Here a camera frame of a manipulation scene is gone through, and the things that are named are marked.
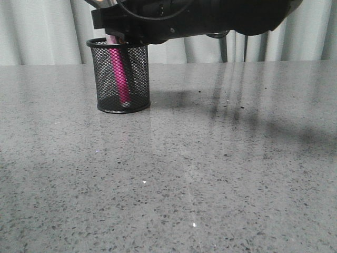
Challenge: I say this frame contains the black mesh pen holder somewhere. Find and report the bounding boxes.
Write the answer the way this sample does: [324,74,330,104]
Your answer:
[86,37,151,113]

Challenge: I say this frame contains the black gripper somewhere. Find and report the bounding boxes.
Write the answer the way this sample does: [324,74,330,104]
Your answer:
[92,1,302,44]

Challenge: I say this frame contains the grey orange scissors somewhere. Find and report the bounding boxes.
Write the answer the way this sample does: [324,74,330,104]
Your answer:
[85,0,126,44]

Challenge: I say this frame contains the pink marker pen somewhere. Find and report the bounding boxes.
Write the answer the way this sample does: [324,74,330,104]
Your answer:
[109,47,131,108]

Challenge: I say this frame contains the grey curtain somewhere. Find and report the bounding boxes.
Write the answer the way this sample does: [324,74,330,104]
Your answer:
[1,1,336,65]

